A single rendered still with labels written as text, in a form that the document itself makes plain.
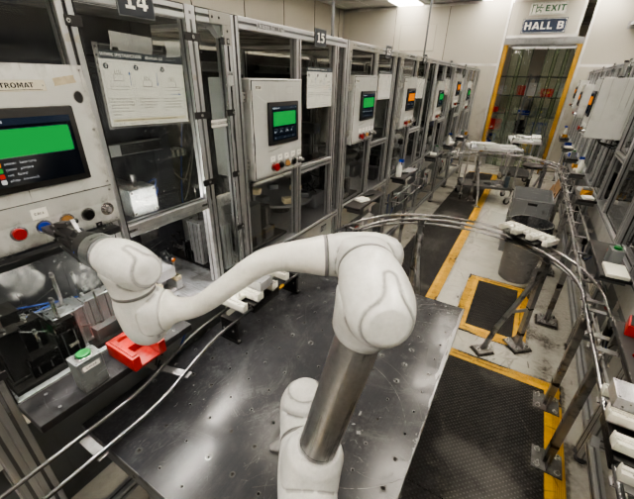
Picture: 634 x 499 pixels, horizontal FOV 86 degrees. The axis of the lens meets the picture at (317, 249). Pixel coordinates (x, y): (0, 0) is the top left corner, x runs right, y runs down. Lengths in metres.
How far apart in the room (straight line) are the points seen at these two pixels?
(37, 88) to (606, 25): 8.84
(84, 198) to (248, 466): 0.99
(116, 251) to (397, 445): 1.08
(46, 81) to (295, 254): 0.80
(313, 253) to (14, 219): 0.81
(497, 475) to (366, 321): 1.78
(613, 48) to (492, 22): 2.21
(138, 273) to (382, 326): 0.53
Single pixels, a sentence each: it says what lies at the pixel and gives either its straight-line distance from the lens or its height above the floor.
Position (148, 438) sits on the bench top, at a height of 0.68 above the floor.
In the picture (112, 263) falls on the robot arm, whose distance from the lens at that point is 0.86.
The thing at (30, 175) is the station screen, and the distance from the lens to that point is 1.18.
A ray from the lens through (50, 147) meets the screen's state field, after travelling 1.19.
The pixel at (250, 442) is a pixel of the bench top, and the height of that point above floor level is 0.68.
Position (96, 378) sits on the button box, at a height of 0.94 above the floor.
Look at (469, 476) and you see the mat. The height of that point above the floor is 0.01.
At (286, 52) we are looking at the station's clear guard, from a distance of 1.97.
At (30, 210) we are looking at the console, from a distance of 1.22.
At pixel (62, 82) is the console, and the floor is 1.79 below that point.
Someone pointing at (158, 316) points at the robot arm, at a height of 1.29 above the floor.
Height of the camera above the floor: 1.82
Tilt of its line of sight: 27 degrees down
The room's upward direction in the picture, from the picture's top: 2 degrees clockwise
